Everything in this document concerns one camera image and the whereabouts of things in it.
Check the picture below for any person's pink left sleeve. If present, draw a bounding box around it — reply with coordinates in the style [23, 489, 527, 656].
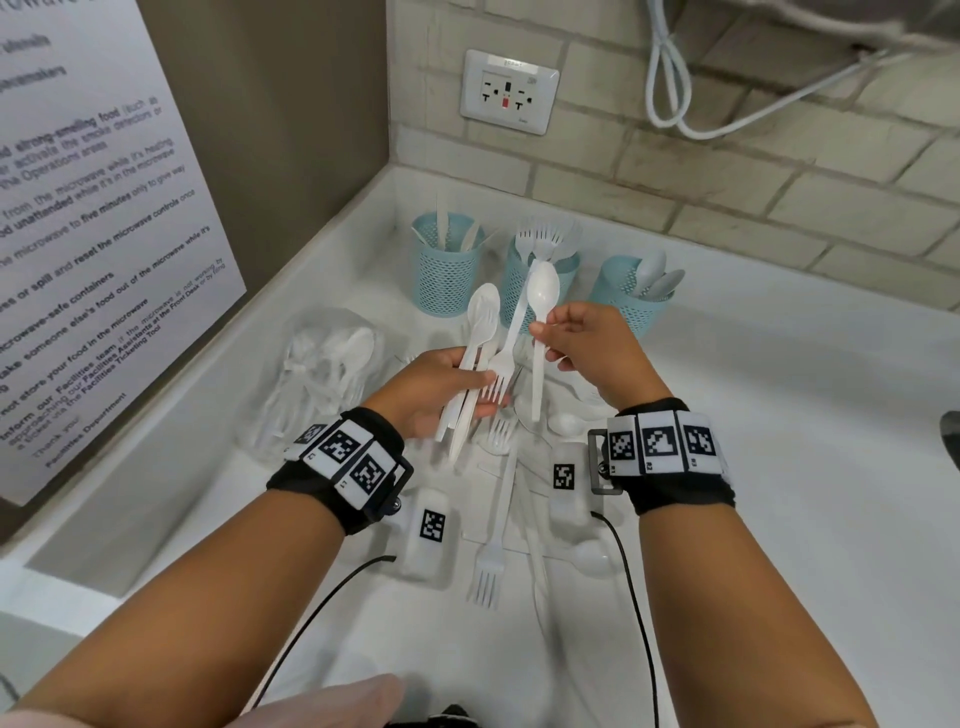
[0, 673, 406, 728]

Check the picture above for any white plastic spoon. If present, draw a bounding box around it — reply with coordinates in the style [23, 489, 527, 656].
[644, 269, 686, 303]
[633, 251, 667, 294]
[526, 260, 561, 424]
[434, 282, 502, 444]

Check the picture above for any teal mesh cup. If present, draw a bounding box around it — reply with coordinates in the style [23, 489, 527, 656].
[410, 211, 487, 319]
[590, 256, 676, 339]
[500, 238, 580, 324]

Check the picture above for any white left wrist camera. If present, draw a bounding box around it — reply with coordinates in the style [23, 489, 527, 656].
[397, 487, 459, 583]

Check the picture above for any white printed notice poster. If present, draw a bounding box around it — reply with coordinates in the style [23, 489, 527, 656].
[0, 0, 249, 508]

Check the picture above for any black left camera cable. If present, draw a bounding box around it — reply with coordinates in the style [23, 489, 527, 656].
[251, 554, 399, 714]

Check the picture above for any person's left forearm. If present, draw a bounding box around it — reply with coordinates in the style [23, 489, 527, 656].
[14, 491, 350, 728]

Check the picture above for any person's right hand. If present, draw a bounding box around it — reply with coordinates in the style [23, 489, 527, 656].
[528, 301, 673, 412]

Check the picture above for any pile of white plastic cutlery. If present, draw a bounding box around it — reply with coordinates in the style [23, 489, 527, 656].
[404, 359, 624, 654]

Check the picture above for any white wall power outlet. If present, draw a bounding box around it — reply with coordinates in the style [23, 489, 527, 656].
[459, 48, 562, 137]

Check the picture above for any person's left hand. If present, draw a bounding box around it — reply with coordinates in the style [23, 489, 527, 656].
[365, 347, 519, 444]

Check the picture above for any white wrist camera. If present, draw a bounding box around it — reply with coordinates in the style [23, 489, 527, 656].
[397, 487, 459, 583]
[547, 442, 594, 526]

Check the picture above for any black camera cable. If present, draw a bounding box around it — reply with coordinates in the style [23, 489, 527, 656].
[590, 511, 660, 728]
[251, 554, 399, 714]

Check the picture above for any black right wrist band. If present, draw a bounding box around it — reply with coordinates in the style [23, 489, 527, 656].
[587, 398, 738, 517]

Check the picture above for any black left wrist band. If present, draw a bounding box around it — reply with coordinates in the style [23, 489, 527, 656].
[266, 407, 415, 538]

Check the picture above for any person's right forearm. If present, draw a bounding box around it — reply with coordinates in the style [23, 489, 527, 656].
[637, 498, 879, 728]

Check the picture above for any black wrist band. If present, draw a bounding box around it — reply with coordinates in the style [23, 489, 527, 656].
[587, 398, 738, 517]
[266, 407, 415, 538]

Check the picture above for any black right camera cable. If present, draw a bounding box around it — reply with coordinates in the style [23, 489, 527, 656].
[590, 511, 660, 728]

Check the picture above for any white power cable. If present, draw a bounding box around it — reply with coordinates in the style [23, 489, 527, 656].
[644, 0, 894, 142]

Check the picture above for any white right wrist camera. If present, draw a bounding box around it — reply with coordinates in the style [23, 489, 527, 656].
[547, 442, 594, 526]

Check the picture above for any grey wall-mounted appliance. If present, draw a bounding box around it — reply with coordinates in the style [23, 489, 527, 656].
[764, 0, 960, 54]

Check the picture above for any clear plastic bag of cutlery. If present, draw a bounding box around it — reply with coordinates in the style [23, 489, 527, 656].
[236, 307, 388, 466]

